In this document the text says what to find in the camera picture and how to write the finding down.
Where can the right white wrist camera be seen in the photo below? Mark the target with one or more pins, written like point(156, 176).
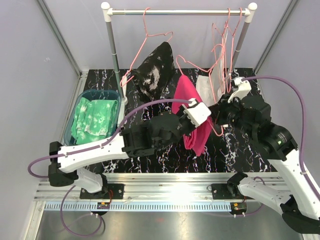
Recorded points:
point(241, 89)

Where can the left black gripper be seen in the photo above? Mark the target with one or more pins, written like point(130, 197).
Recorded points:
point(191, 126)

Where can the green tie-dye trousers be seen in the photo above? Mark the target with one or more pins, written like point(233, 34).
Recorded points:
point(93, 120)

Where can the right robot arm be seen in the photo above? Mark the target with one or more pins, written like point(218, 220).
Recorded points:
point(300, 209)

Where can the black white patterned trousers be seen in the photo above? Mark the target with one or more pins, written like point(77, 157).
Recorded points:
point(154, 74)

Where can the aluminium mounting rail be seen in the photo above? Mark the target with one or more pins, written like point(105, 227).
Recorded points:
point(145, 192)

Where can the magenta pink trousers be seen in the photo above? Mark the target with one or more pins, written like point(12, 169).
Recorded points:
point(197, 140)

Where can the white and grey clothes rack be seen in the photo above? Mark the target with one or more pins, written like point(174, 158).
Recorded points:
point(108, 12)

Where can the pink wire hanger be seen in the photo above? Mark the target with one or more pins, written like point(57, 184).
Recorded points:
point(219, 38)
point(203, 86)
point(233, 33)
point(125, 79)

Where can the aluminium frame post right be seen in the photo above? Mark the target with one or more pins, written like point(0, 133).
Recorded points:
point(276, 33)

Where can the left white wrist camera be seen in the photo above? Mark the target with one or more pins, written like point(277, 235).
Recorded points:
point(197, 111)

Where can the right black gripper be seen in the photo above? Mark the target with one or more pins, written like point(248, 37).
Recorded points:
point(221, 108)

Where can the aluminium frame post left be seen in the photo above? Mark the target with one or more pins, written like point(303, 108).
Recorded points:
point(58, 35)

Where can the teal transparent plastic basket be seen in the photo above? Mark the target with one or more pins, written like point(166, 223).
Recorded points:
point(91, 94)

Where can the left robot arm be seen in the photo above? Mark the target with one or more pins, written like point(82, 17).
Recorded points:
point(138, 141)

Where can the aluminium frame post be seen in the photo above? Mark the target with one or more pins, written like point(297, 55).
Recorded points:
point(58, 35)
point(276, 33)

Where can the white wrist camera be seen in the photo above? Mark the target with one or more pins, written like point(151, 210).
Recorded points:
point(241, 89)
point(197, 111)

